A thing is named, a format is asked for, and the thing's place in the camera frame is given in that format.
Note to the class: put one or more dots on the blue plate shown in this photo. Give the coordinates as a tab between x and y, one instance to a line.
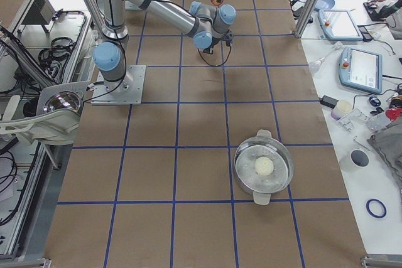
324	4

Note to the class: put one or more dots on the shiny metal bowl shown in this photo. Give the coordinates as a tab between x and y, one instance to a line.
63	100

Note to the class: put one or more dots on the white light bulb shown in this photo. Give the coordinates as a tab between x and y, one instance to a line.
314	66

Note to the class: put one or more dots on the teach pendant far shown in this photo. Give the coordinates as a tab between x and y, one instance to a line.
338	25

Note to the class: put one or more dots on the teach pendant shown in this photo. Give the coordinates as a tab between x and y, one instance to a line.
338	25
361	70

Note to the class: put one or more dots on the glass steamer pot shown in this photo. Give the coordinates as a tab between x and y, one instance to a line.
262	187

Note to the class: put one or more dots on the white steamed bun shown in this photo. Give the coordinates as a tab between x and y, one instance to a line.
264	166

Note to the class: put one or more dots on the white purple cup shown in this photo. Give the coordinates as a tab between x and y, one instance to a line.
341	109

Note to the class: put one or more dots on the teach pendant near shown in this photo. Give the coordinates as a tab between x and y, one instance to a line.
361	70

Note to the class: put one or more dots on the white cup dark inside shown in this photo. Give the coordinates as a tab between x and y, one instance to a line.
354	160

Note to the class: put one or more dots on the grey cloth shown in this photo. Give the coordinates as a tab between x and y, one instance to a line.
387	143

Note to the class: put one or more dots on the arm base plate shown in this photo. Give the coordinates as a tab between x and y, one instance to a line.
130	91

